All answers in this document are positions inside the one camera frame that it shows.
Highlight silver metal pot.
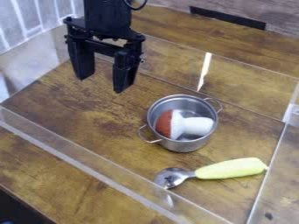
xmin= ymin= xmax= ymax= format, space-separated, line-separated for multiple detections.
xmin=138 ymin=94 xmax=223 ymax=153

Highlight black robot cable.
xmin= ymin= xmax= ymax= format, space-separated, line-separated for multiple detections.
xmin=123 ymin=0 xmax=150 ymax=11

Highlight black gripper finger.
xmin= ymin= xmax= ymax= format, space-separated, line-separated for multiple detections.
xmin=67 ymin=38 xmax=95 ymax=81
xmin=114 ymin=50 xmax=141 ymax=94

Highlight red white toy mushroom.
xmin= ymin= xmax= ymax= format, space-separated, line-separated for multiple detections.
xmin=155 ymin=110 xmax=214 ymax=140

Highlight spoon with yellow handle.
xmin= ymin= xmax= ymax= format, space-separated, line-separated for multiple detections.
xmin=154 ymin=157 xmax=269 ymax=189

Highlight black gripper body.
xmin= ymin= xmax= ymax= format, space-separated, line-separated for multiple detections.
xmin=63 ymin=0 xmax=147 ymax=59

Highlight clear acrylic front barrier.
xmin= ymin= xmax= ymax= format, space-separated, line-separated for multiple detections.
xmin=0 ymin=106 xmax=233 ymax=224

